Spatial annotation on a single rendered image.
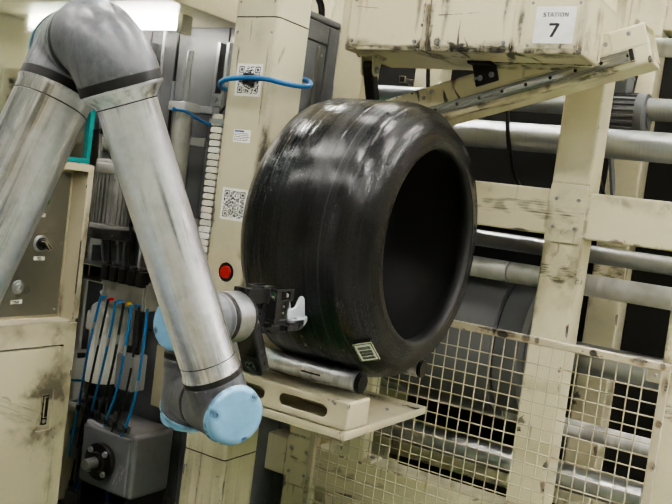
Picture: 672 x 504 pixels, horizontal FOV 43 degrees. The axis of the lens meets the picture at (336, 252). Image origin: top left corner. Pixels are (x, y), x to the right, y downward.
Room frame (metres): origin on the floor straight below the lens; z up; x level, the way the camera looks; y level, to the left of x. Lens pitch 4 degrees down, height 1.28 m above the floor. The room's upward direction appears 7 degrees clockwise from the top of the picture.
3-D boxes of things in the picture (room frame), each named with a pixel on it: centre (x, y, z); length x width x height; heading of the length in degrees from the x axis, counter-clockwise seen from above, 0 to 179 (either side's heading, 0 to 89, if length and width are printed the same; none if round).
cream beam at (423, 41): (2.12, -0.27, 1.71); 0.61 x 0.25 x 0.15; 58
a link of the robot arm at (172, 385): (1.38, 0.20, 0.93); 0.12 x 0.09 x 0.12; 32
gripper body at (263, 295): (1.54, 0.12, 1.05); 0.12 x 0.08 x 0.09; 148
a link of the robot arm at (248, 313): (1.47, 0.17, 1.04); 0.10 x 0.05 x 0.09; 58
